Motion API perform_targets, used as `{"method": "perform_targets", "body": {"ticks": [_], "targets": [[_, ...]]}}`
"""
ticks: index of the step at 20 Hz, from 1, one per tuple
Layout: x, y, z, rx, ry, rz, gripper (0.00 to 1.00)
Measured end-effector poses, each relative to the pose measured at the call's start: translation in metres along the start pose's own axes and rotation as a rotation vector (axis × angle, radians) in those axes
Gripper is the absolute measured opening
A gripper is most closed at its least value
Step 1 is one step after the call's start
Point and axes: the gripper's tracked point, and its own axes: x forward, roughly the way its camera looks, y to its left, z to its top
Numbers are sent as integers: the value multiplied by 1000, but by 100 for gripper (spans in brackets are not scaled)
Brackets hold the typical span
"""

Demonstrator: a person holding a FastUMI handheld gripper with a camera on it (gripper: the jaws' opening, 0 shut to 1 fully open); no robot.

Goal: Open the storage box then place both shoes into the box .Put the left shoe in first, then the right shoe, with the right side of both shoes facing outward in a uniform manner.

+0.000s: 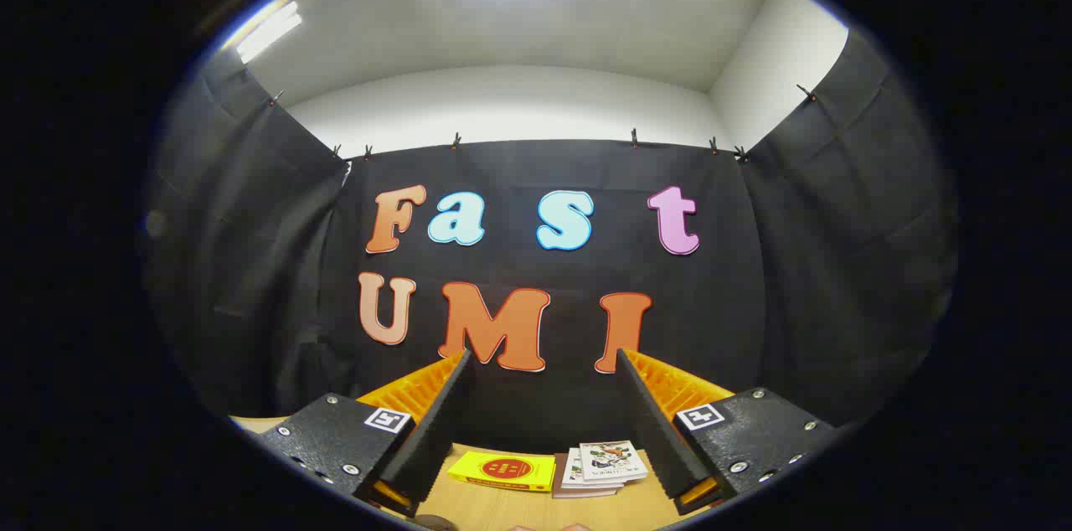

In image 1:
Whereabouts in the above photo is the pale pink book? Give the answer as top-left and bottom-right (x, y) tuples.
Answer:
(551, 453), (622, 500)

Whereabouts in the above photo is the ceiling light panel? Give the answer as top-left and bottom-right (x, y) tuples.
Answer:
(236, 1), (303, 64)

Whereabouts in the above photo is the white book illustrated cover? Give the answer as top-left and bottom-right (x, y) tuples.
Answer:
(578, 441), (650, 484)

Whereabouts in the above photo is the row of black cloth clips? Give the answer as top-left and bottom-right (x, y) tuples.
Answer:
(266, 83), (817, 163)

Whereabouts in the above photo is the yellow book red circle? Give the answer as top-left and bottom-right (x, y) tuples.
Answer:
(446, 451), (557, 492)

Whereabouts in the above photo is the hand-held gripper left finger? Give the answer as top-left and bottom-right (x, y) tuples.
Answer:
(255, 349), (475, 518)

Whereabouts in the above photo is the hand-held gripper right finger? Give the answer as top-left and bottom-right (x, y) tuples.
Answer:
(616, 347), (838, 515)

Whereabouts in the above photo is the black backdrop cloth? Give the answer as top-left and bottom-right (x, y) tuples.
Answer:
(142, 28), (960, 465)

